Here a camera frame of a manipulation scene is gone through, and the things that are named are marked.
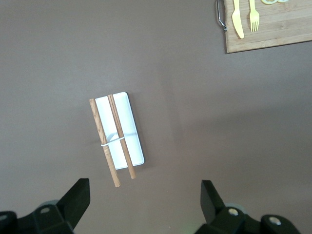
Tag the yellow plastic fork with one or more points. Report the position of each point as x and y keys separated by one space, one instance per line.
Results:
x=254 y=17

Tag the white elastic band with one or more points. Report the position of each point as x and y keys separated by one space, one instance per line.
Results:
x=114 y=141

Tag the brown wooden stick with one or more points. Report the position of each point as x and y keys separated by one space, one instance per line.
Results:
x=97 y=122
x=117 y=122

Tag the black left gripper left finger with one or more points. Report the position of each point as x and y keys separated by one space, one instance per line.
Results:
x=70 y=207

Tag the yellow plastic knife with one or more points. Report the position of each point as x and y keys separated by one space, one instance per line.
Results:
x=237 y=19

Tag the white rectangular tray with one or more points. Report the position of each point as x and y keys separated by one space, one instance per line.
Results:
x=129 y=131

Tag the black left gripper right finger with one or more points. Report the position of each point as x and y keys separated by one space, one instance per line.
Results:
x=212 y=204

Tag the lemon slice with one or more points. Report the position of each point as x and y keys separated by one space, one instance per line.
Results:
x=268 y=1

